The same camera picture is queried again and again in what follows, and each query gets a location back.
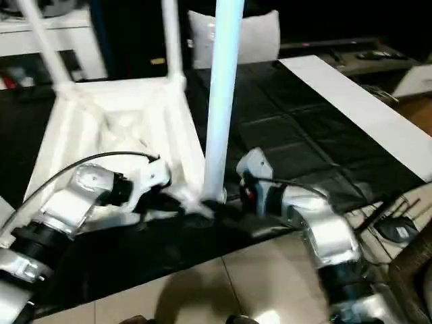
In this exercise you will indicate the black power adapter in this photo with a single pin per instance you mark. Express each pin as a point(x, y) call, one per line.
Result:
point(396, 229)

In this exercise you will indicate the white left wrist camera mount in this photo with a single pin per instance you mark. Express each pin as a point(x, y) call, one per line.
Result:
point(152, 175)

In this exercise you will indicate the black remote control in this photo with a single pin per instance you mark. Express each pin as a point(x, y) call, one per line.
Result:
point(374, 54)

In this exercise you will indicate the brown round object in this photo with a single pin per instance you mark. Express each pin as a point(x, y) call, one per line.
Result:
point(136, 320)

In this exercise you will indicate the black television stand foot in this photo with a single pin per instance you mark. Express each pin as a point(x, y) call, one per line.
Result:
point(337, 55)

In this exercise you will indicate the black mat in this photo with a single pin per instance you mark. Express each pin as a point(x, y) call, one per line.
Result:
point(303, 135)

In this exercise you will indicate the small brass object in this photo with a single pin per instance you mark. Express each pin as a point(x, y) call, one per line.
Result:
point(157, 61)

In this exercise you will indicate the grey pillow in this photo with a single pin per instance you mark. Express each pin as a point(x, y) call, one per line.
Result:
point(260, 37)

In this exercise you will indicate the white plastic table top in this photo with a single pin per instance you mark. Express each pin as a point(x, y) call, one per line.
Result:
point(135, 111)

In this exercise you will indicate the white low drawer unit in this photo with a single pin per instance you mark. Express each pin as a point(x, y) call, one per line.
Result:
point(413, 79)

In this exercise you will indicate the white cabinet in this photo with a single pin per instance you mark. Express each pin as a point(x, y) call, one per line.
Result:
point(77, 37)

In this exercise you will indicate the black thin rod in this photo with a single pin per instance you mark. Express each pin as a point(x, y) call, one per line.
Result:
point(371, 216)

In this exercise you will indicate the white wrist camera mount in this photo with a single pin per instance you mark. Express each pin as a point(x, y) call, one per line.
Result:
point(256, 165)
point(152, 175)

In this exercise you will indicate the black cabinet blue edge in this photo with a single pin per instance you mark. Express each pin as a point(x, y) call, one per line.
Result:
point(135, 33)

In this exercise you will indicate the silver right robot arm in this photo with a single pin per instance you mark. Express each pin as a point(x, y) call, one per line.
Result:
point(324, 222)

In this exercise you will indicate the brown low sideboard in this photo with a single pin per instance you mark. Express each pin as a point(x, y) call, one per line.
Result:
point(371, 65)

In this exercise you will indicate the dark round object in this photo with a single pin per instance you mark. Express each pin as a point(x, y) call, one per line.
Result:
point(241, 319)

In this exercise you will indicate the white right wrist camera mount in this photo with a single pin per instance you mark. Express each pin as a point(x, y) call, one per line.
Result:
point(256, 165)

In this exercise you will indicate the black bar pink mark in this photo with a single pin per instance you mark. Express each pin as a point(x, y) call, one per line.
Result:
point(320, 44)

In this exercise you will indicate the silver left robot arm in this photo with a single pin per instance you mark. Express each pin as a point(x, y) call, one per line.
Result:
point(67, 202)

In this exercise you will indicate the white flat board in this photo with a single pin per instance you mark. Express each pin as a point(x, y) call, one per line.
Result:
point(354, 101)

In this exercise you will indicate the red bottle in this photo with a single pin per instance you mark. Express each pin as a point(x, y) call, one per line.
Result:
point(6, 81)

